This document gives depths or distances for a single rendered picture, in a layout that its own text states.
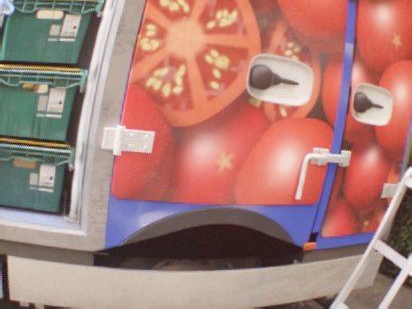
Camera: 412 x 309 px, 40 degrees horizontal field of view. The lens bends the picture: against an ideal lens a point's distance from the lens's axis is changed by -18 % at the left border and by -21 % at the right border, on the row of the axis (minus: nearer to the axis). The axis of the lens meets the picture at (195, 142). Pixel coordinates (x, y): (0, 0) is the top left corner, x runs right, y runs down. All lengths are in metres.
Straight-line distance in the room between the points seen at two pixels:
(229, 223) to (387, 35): 1.09
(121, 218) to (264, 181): 0.54
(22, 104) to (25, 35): 0.26
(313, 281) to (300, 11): 1.19
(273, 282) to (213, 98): 0.84
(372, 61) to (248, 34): 0.65
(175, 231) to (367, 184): 0.92
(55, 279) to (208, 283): 0.64
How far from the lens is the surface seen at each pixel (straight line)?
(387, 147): 2.84
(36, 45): 2.21
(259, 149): 2.39
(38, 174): 2.30
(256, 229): 2.49
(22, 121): 2.24
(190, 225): 2.35
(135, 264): 2.47
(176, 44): 2.17
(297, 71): 2.45
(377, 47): 2.69
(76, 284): 2.31
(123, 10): 2.10
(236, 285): 2.58
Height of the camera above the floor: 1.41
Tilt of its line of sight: 10 degrees down
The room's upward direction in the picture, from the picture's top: 10 degrees clockwise
